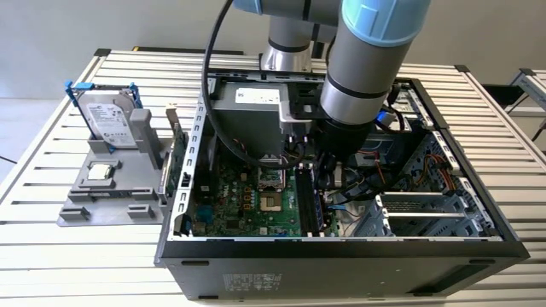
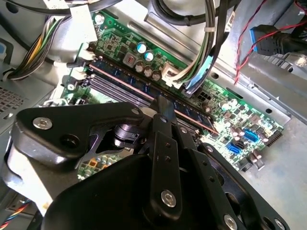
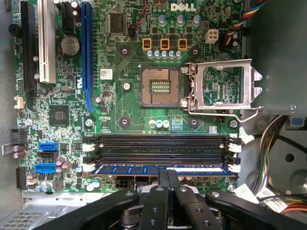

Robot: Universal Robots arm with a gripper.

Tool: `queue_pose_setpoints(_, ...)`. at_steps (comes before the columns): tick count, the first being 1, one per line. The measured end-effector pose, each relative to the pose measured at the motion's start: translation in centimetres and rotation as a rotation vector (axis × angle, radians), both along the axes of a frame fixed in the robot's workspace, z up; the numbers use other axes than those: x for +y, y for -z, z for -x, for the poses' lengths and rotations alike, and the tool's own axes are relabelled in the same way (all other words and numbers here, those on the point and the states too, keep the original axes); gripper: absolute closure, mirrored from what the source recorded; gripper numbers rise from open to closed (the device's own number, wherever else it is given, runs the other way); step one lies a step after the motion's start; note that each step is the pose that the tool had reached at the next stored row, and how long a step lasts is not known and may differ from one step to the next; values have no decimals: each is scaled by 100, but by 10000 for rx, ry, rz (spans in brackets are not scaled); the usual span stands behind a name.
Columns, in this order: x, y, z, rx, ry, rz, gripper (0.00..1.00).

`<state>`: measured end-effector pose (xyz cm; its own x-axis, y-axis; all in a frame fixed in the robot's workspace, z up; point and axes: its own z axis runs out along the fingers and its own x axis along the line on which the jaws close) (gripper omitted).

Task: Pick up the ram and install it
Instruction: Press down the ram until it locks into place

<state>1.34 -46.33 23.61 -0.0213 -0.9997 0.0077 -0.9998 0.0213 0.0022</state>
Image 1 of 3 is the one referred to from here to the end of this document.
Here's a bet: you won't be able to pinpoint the blue RAM stick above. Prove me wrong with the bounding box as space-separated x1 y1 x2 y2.
312 166 326 233

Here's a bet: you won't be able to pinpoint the black RAM slot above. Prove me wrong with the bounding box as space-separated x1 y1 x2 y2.
294 166 308 234
305 166 316 234
300 166 313 234

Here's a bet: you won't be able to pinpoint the metal socket cover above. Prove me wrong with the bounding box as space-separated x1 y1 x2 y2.
256 153 286 190

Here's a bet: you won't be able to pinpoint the grey power supply unit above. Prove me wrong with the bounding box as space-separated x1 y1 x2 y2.
209 81 292 161

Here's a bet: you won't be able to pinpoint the CPU socket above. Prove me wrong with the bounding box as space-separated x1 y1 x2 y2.
258 189 285 214

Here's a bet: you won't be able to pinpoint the black case fan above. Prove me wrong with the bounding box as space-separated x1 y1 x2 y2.
198 124 221 188

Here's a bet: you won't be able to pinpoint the green motherboard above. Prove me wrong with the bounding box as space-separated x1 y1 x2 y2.
189 156 341 238

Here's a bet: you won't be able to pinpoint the green graphics card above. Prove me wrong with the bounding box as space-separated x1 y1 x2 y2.
156 101 189 206

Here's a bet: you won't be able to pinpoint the blue expansion slot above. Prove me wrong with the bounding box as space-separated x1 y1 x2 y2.
194 206 214 224

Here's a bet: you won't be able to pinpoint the black open PC case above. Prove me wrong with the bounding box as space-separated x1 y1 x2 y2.
152 65 529 301

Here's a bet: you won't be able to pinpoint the metal slat side table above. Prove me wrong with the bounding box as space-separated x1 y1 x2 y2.
504 67 546 141

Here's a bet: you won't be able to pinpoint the grey parts rack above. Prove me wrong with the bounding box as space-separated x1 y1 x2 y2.
57 107 172 228

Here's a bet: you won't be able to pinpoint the hard disk in blue carrier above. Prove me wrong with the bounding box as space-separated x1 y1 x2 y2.
62 81 144 154

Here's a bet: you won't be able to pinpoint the silver CPU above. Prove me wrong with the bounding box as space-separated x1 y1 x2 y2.
86 164 114 180

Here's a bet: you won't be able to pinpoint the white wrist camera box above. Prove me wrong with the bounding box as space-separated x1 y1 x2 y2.
373 109 396 129

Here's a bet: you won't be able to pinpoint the orange data wire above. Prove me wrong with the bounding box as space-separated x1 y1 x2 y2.
375 152 387 185

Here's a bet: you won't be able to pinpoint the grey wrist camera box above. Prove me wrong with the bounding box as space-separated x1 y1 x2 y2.
277 100 326 146

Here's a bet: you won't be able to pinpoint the thick black sleeved cable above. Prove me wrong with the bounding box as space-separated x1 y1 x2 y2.
340 172 412 209

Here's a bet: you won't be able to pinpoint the white wire bundle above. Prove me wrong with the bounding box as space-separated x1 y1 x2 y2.
322 191 355 205

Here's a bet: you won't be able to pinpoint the red yellow power wires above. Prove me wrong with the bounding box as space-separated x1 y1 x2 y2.
413 153 459 196

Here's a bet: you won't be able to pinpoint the black camera cable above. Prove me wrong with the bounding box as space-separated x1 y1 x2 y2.
201 0 308 171

